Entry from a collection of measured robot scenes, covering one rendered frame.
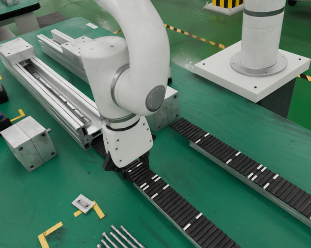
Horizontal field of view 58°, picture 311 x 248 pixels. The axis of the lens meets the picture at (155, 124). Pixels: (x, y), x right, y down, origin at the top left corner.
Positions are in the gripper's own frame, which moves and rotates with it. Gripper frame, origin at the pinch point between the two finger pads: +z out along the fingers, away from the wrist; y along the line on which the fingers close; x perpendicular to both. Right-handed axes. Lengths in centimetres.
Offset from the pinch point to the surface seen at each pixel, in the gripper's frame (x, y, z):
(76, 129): 18.6, -4.7, -4.3
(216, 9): 210, 276, 79
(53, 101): 36.7, -3.4, -4.6
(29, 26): 203, 38, 21
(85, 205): 1.6, -13.8, 3.2
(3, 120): 46.1, -18.2, -0.9
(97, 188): 4.6, -9.0, 3.9
